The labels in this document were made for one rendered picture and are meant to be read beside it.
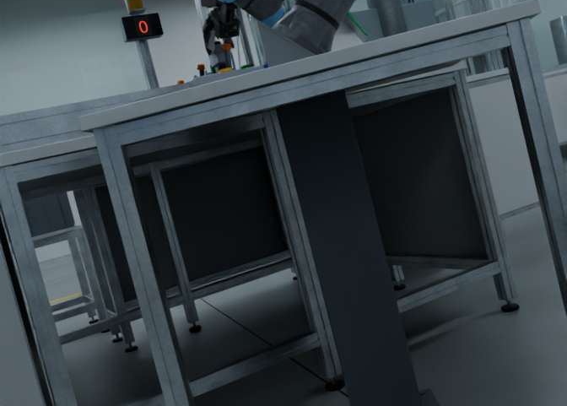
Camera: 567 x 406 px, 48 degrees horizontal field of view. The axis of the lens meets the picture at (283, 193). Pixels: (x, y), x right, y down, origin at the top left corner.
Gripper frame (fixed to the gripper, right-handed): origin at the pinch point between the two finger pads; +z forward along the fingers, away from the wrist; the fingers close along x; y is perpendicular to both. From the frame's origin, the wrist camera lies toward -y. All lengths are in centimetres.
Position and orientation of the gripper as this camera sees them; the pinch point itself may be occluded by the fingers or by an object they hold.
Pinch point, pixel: (216, 49)
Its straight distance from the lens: 210.6
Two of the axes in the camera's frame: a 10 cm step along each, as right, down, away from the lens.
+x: 8.7, -2.4, 4.3
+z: -1.5, 6.9, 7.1
